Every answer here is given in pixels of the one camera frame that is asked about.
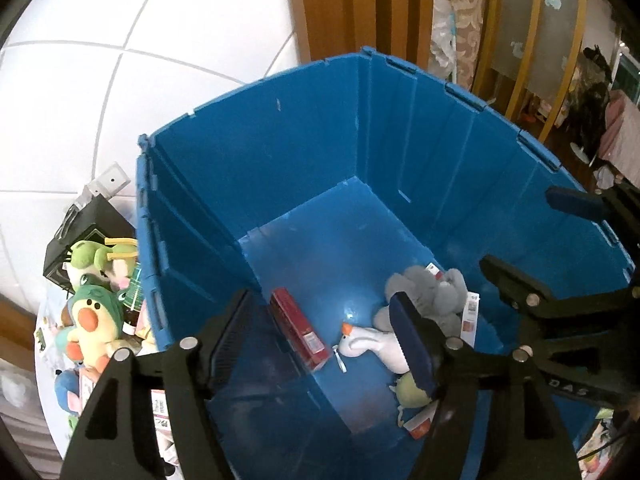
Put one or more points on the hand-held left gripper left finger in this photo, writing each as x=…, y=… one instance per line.
x=230, y=345

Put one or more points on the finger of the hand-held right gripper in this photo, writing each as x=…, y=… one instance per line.
x=515, y=280
x=575, y=202

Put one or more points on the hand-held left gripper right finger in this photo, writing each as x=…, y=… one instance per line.
x=412, y=350

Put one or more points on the white goose plush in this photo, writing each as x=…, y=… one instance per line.
x=375, y=345

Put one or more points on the round green plush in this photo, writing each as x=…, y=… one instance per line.
x=412, y=392

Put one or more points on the white box with red label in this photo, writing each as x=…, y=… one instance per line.
x=470, y=315
x=420, y=422

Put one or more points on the grey plush toy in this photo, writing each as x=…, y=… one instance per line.
x=430, y=290

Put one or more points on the blue plastic crate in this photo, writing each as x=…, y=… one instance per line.
x=325, y=160

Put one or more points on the pink cloth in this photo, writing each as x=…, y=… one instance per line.
x=620, y=125

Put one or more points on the green and white box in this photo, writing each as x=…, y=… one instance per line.
x=134, y=287

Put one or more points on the yellow duck plush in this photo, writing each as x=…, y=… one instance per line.
x=95, y=330

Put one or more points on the blue plush toy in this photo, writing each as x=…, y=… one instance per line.
x=67, y=387

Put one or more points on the green frog plush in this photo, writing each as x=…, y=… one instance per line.
x=85, y=257

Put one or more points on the black box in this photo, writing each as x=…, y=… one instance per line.
x=95, y=225

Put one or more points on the white card with green print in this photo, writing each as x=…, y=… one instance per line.
x=42, y=339

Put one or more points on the patterned curtain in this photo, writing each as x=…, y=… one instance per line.
x=460, y=25

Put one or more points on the translucent plastic container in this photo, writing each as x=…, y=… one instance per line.
x=12, y=390

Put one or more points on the glass door with wooden frame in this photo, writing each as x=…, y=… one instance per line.
x=540, y=35

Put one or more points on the white plastic bracket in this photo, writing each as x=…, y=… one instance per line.
x=110, y=180

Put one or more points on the wooden door frame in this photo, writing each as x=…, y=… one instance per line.
x=350, y=5

